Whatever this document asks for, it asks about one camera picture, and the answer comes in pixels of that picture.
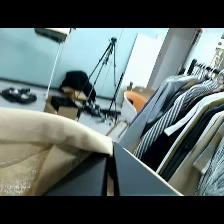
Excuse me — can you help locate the striped shirt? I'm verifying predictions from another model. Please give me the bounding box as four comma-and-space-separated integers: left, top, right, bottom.
133, 79, 221, 160

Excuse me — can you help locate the grey shirt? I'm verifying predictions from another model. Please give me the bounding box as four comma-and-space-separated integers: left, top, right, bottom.
119, 75, 199, 151

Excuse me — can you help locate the checked shirt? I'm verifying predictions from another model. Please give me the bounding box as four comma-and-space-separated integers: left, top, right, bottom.
194, 139, 224, 197

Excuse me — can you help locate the black garment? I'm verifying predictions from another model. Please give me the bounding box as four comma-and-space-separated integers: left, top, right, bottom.
141, 93, 224, 171

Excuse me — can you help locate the cardboard box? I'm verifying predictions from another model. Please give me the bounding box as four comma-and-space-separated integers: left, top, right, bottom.
44, 95, 81, 121

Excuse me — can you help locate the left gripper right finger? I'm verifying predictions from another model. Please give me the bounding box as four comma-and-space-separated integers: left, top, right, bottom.
112, 142, 184, 197

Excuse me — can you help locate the dark navy garment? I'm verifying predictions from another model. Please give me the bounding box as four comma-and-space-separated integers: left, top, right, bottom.
161, 104, 224, 181

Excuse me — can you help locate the light stand with black head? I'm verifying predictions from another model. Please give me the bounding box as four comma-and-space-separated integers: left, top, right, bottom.
34, 28, 73, 100

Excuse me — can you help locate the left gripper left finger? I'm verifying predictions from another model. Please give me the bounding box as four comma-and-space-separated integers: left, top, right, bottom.
44, 151, 109, 197

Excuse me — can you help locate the white garment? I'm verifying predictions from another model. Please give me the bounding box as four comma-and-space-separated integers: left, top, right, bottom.
156, 92, 224, 174

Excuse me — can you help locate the beige shirt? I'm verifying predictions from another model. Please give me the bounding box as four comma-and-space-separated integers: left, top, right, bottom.
0, 107, 114, 197

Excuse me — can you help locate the tan garment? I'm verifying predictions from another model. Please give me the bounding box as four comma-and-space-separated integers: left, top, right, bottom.
169, 113, 224, 197

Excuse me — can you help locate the black bag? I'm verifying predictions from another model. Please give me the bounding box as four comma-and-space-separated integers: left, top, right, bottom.
59, 70, 97, 101

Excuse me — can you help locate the black tripod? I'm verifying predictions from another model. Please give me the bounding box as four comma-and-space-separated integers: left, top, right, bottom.
78, 37, 123, 121

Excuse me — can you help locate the orange chair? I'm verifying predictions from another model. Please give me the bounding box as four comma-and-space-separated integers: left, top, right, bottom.
121, 90, 148, 124

